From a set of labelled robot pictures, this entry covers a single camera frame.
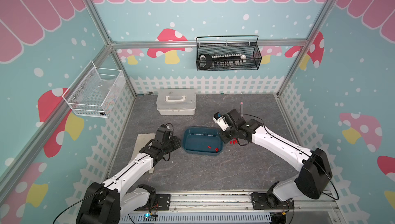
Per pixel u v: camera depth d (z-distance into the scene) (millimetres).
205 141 943
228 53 920
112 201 397
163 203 742
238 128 594
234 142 964
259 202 740
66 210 364
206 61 896
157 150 612
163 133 652
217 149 915
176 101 1001
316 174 416
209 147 918
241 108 895
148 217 728
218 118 727
